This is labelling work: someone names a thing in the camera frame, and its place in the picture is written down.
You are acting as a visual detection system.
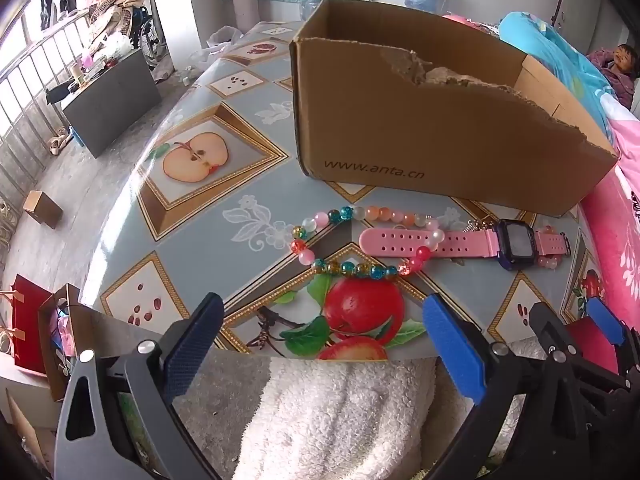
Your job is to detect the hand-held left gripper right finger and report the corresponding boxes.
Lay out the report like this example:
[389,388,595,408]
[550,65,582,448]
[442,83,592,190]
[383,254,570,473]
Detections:
[422,294,593,480]

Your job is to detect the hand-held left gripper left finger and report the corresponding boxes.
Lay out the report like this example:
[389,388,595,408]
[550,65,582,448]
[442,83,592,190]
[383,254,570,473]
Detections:
[54,292,226,480]

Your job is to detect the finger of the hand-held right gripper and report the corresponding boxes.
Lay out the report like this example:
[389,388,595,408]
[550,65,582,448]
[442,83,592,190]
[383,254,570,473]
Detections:
[529,301,572,357]
[586,296,640,363]

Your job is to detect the pink strap smart watch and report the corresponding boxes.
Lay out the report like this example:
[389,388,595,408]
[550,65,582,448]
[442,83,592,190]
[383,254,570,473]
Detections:
[359,218,572,272]

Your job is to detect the multicolour glass bead bracelet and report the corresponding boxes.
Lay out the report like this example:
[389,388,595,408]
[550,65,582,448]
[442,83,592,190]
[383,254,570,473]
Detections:
[290,205,446,281]

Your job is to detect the torn brown cardboard box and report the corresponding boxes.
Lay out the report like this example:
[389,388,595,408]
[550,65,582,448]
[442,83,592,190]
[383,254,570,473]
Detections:
[289,0,620,218]

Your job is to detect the fruit print tablecloth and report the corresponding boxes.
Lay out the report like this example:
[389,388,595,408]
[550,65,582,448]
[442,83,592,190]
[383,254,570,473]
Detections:
[80,20,608,361]

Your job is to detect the pink floral blanket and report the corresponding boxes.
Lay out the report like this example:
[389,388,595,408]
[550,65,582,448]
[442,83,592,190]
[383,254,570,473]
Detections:
[580,95,640,331]

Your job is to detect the brown paper bag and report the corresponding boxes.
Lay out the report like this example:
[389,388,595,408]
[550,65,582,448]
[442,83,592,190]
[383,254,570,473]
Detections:
[37,282,108,403]

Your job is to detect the white towel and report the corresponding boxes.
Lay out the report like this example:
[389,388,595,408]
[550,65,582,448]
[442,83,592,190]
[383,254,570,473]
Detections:
[232,337,548,480]

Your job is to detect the red paper bag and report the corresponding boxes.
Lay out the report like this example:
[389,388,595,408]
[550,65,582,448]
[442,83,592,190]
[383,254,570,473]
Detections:
[10,274,56,376]

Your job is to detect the small brown cardboard box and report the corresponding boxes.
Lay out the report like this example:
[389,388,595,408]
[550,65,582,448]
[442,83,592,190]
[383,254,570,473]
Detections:
[22,190,64,230]

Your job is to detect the pink slippers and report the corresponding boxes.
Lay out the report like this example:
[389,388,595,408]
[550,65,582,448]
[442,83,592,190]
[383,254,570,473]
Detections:
[46,129,77,157]

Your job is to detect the grey cabinet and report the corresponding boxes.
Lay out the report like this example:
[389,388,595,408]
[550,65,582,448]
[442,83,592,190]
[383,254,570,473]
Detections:
[61,47,162,159]

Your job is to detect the blue floral pillow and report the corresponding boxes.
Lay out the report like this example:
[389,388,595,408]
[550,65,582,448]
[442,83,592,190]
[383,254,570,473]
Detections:
[497,10,626,146]

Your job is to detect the metal window railing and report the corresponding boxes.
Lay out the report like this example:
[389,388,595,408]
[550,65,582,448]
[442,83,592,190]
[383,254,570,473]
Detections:
[0,2,131,211]

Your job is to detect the white plastic bag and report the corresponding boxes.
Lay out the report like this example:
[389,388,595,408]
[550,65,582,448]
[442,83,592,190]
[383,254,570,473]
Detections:
[207,25,246,56]

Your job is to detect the blue wheelchair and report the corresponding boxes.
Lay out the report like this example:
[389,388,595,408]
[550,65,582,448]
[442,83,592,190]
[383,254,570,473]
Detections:
[131,5,168,68]

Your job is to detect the pile of beige clothes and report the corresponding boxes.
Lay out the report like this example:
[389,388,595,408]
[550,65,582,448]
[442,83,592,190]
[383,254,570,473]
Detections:
[90,0,151,36]

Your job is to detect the clear empty water jug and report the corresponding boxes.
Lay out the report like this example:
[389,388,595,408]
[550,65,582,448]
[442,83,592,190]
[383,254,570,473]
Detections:
[299,0,331,21]

